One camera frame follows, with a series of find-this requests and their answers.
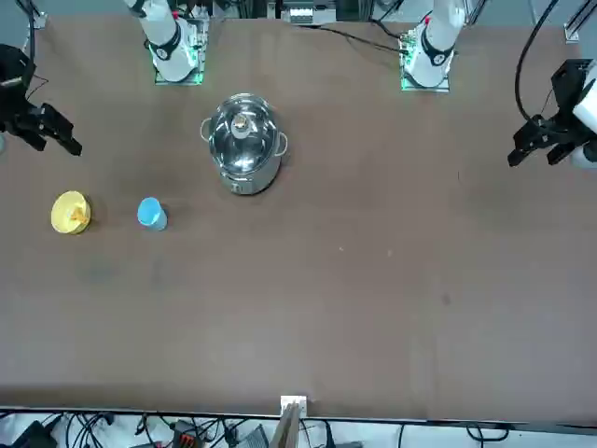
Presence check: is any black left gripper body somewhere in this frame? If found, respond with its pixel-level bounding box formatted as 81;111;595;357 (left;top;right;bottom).
551;59;596;125

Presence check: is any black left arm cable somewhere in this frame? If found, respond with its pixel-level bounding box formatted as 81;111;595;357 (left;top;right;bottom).
514;0;561;123

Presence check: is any aluminium camera post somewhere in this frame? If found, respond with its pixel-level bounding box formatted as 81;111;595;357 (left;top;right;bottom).
270;394;309;448

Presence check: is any grey power adapter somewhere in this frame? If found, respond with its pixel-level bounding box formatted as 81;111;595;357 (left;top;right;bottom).
243;426;271;448

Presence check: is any stainless steel pot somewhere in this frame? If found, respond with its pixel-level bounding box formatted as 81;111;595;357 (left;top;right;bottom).
200;92;289;197

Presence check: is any red black electronic device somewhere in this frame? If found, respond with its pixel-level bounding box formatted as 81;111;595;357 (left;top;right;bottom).
171;419;198;445

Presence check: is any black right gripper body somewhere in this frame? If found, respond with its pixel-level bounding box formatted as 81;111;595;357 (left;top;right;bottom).
0;44;37;123

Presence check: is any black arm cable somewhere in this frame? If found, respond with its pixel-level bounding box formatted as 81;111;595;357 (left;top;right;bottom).
514;0;561;123
13;0;48;104

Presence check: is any blue plastic cup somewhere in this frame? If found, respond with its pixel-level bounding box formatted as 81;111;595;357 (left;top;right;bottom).
136;197;168;231

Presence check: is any glass pot lid with knob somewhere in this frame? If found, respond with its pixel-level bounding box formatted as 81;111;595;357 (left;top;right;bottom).
207;92;281;176

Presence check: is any black power adapter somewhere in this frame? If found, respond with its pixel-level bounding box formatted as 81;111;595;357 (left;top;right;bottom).
8;419;53;448

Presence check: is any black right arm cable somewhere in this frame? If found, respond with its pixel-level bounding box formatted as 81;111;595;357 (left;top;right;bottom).
13;0;48;104

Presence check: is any aluminium rail bracket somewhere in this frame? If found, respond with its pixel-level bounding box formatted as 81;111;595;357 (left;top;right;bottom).
562;0;597;44

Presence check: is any black cable across table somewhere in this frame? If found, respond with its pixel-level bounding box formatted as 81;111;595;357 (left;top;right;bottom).
298;21;410;55

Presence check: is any yellow plastic bowl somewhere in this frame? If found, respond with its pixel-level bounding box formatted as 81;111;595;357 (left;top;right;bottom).
50;189;92;235

